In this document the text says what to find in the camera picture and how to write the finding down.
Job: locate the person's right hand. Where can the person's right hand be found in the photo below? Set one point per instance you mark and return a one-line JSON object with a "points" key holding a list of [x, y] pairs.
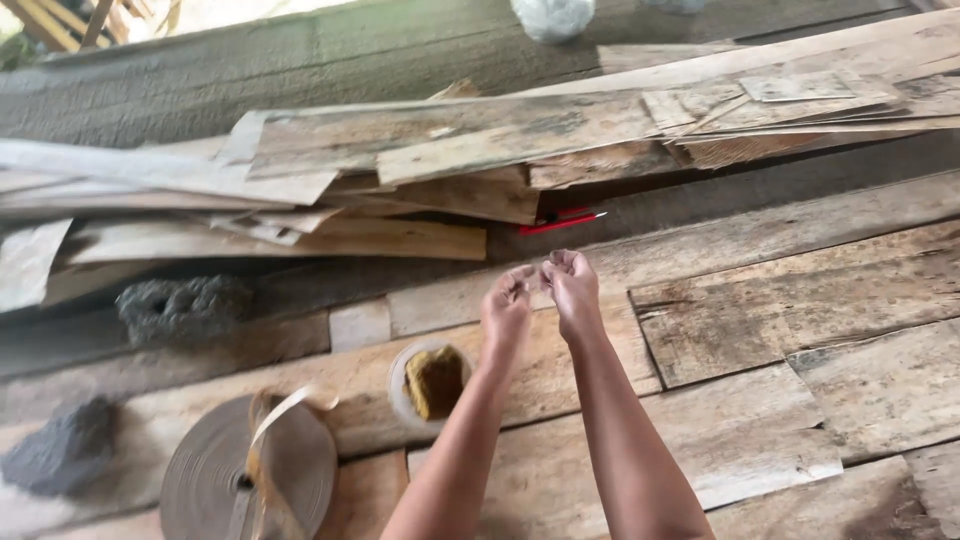
{"points": [[574, 294]]}

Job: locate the person's left hand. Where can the person's left hand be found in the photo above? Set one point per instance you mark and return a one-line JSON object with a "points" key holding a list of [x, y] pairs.
{"points": [[504, 309]]}

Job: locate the person's left fingers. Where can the person's left fingers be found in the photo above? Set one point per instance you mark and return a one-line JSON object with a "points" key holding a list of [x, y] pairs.
{"points": [[517, 276]]}

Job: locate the person's right fingers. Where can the person's right fingers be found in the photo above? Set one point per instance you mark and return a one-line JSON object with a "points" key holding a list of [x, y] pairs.
{"points": [[559, 264]]}

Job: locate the red utility knife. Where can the red utility knife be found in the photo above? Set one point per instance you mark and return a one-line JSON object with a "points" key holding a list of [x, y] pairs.
{"points": [[561, 219]]}

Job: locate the yellow-brown sponge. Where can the yellow-brown sponge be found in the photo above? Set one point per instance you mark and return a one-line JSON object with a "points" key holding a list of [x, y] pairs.
{"points": [[435, 381]]}

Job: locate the white plastic bowl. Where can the white plastic bowl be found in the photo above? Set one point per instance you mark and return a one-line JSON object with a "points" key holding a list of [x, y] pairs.
{"points": [[427, 385]]}

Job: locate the heap of wood veneer sheets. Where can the heap of wood veneer sheets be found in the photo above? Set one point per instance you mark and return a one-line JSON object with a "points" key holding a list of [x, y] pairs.
{"points": [[465, 142]]}

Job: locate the layer of wood veneer sheets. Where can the layer of wood veneer sheets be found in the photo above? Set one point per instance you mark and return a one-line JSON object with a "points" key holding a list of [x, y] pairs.
{"points": [[675, 360]]}

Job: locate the clear plastic bag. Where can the clear plastic bag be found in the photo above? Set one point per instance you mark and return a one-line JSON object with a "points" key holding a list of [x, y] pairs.
{"points": [[553, 16]]}

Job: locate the large brown tape roll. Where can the large brown tape roll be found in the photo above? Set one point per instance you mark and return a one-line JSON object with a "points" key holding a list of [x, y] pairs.
{"points": [[247, 472]]}

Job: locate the grey cement pile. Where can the grey cement pile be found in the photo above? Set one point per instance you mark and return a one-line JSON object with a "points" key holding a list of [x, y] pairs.
{"points": [[63, 448]]}

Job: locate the wooden frame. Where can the wooden frame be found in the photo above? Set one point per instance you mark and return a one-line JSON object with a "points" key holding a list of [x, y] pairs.
{"points": [[82, 21]]}

